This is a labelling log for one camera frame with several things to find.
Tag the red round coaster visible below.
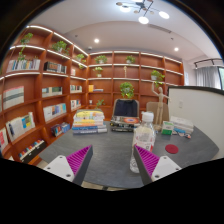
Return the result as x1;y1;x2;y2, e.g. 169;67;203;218
165;144;179;154

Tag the white tissue pack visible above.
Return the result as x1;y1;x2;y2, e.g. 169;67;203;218
170;116;194;134

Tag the trailing plant top left shelf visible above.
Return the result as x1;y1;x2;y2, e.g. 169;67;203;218
18;33;33;61

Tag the dark book stack with mandala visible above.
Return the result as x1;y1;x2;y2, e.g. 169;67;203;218
110;116;140;132

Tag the clear plastic water bottle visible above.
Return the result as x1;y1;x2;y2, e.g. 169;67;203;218
129;111;157;174

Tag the potted plant right shelf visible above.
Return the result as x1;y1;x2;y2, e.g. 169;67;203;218
151;70;165;87

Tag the wooden chair back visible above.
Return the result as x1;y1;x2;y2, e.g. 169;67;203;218
146;102;169;124

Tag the potted plant behind chair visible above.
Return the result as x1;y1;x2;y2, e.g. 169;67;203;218
120;82;134;99

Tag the dark office chair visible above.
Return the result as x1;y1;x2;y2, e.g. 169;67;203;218
113;99;139;117

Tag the red wooden bookshelf wall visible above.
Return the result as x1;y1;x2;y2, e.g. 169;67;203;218
0;25;184;161

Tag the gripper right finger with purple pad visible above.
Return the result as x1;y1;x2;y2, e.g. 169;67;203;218
134;145;181;185

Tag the ceiling lamp with round bulbs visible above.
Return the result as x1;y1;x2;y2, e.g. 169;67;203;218
116;0;170;25

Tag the white partition board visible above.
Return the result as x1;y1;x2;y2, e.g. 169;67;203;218
168;86;224;159

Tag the stack of colourful books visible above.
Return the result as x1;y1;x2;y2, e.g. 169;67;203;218
72;109;107;134

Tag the grey window curtain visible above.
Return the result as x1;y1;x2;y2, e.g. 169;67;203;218
195;66;221;89

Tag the green and white box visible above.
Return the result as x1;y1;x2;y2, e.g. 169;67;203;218
161;121;174;135

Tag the wooden artist mannequin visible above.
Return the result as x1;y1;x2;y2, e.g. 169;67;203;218
152;82;171;126

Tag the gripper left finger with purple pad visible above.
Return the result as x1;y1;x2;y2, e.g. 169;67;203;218
44;145;93;185

